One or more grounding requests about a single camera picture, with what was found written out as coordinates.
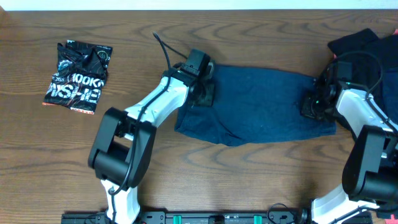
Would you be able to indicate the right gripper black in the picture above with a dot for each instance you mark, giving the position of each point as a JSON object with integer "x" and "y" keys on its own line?
{"x": 305, "y": 109}

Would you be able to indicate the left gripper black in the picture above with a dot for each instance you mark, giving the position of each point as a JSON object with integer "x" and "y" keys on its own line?
{"x": 209, "y": 99}

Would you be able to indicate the blue denim shorts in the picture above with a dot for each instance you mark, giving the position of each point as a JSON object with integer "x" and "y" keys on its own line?
{"x": 253, "y": 105}

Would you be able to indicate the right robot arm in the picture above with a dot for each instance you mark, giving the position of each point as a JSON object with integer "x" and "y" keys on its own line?
{"x": 369, "y": 178}

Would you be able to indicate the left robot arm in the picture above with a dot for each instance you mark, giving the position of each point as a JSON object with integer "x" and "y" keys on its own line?
{"x": 122, "y": 148}

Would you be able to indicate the black garment in pile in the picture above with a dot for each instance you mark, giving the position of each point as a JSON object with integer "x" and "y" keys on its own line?
{"x": 368, "y": 71}

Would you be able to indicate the black printed folded garment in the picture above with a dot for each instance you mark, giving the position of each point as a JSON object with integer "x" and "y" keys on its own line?
{"x": 82, "y": 71}

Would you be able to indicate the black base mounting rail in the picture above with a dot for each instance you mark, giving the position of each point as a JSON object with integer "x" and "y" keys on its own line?
{"x": 159, "y": 217}

